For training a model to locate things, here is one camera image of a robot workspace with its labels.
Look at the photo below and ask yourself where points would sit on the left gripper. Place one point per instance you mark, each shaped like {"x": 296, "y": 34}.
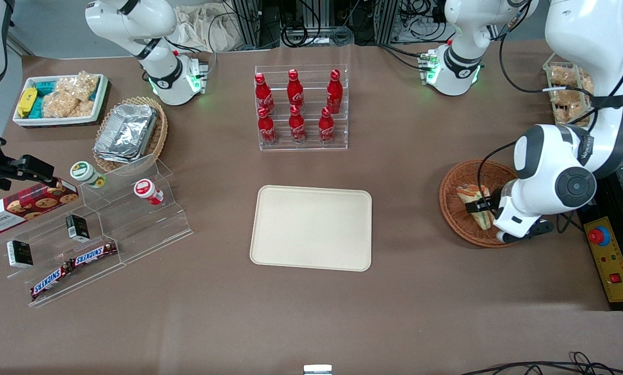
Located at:
{"x": 481, "y": 207}

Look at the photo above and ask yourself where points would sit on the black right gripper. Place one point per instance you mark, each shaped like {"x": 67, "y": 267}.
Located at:
{"x": 10, "y": 169}

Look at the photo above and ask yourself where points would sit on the triangle sandwich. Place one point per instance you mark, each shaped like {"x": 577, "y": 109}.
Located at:
{"x": 467, "y": 194}

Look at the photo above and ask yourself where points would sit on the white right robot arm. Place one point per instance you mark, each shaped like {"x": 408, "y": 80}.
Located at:
{"x": 134, "y": 21}

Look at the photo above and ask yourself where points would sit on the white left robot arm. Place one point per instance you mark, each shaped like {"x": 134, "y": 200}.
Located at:
{"x": 587, "y": 31}

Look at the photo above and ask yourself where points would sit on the round brown wicker basket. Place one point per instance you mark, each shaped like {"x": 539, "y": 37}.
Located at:
{"x": 454, "y": 219}

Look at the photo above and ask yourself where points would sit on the oval tan wicker basket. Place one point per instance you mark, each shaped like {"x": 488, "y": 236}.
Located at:
{"x": 160, "y": 130}

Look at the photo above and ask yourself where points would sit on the cream plastic tray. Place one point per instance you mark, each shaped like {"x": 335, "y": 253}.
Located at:
{"x": 311, "y": 229}

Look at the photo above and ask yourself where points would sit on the red cookie box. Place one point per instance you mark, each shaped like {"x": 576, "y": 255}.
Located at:
{"x": 25, "y": 205}

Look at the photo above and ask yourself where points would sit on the green lid cup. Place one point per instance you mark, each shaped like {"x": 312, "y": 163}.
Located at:
{"x": 84, "y": 172}

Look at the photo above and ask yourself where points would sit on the white rectangular bin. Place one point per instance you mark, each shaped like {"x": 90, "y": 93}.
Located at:
{"x": 61, "y": 122}

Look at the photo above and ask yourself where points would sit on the yellow snack pack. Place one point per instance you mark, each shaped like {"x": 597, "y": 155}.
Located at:
{"x": 26, "y": 101}

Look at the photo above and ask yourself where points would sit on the clear rice cracker bag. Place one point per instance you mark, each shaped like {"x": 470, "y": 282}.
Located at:
{"x": 82, "y": 83}
{"x": 61, "y": 107}

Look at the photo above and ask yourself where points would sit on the small black box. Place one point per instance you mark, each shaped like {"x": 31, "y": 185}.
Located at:
{"x": 77, "y": 227}
{"x": 20, "y": 253}

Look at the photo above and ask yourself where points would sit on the teal snack pack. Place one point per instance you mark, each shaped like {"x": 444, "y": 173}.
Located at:
{"x": 46, "y": 87}

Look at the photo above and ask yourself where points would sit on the stacked foil containers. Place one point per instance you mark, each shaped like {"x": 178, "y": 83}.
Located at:
{"x": 126, "y": 133}

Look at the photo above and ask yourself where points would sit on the snickers chocolate bar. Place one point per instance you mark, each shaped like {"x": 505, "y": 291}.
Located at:
{"x": 51, "y": 281}
{"x": 93, "y": 254}

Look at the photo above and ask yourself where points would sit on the red lid cup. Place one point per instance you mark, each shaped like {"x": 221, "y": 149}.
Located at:
{"x": 145, "y": 189}

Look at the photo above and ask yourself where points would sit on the red emergency stop button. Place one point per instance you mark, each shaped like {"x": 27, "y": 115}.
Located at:
{"x": 599, "y": 236}

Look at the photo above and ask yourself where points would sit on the clear acrylic stepped shelf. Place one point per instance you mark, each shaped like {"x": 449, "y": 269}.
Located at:
{"x": 134, "y": 229}

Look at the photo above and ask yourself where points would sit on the bagged fried snack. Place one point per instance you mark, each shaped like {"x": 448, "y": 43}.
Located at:
{"x": 562, "y": 76}
{"x": 566, "y": 98}
{"x": 569, "y": 113}

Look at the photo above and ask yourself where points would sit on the black appliance housing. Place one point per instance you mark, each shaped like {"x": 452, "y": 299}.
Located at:
{"x": 618, "y": 229}

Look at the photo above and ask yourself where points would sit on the yellow control panel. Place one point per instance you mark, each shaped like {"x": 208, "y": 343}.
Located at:
{"x": 618, "y": 260}

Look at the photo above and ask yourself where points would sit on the red cola bottle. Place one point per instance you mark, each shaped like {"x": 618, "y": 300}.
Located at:
{"x": 326, "y": 127}
{"x": 294, "y": 89}
{"x": 266, "y": 129}
{"x": 334, "y": 91}
{"x": 262, "y": 94}
{"x": 296, "y": 126}

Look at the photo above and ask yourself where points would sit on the clear acrylic bottle rack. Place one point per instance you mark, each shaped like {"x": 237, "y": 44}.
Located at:
{"x": 311, "y": 146}

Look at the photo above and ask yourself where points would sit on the beige cloth bag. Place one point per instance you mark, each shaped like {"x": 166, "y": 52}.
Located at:
{"x": 207, "y": 31}

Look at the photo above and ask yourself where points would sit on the small silver object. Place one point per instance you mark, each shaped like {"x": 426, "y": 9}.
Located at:
{"x": 317, "y": 370}

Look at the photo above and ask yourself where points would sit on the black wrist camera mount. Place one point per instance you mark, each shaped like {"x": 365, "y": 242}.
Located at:
{"x": 535, "y": 229}

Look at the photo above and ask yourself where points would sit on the red rocker switch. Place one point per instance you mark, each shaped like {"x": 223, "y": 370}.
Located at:
{"x": 615, "y": 277}

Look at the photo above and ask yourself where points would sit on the aluminium frame post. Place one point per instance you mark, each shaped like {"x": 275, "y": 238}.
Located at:
{"x": 249, "y": 21}
{"x": 386, "y": 18}

